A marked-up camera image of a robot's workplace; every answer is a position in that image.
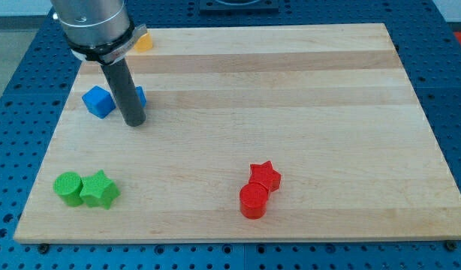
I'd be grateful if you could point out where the green star block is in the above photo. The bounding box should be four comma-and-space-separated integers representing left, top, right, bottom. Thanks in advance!
80, 170, 120, 210

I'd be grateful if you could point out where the red star block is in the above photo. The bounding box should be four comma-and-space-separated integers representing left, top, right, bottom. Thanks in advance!
249, 160, 282, 192

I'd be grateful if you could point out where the blue block behind rod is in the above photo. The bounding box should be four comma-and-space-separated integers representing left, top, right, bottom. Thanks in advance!
136, 86, 147, 107

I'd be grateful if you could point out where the blue cube block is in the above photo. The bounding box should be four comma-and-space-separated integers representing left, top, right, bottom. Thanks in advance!
82, 85, 116, 119

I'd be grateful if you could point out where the red cylinder block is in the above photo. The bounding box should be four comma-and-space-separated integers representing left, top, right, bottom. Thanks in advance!
240, 183, 269, 219

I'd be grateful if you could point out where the green cylinder block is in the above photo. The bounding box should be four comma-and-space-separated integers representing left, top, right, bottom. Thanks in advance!
53, 172, 83, 207

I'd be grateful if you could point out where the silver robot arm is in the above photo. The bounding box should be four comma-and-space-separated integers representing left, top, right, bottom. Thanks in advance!
51, 0, 147, 65

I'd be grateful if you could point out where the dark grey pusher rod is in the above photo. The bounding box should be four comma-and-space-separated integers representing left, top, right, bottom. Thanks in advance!
101, 58, 146, 127

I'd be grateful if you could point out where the yellow block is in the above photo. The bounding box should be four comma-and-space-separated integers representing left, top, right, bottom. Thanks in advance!
134, 32, 153, 53

